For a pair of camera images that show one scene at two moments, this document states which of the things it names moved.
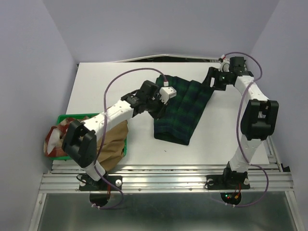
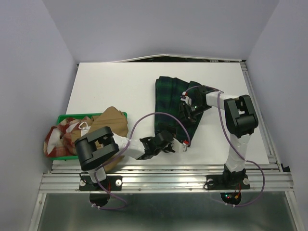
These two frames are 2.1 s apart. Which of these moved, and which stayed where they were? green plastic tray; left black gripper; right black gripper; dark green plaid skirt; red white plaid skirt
Moved: right black gripper; left black gripper
Stayed: dark green plaid skirt; green plastic tray; red white plaid skirt
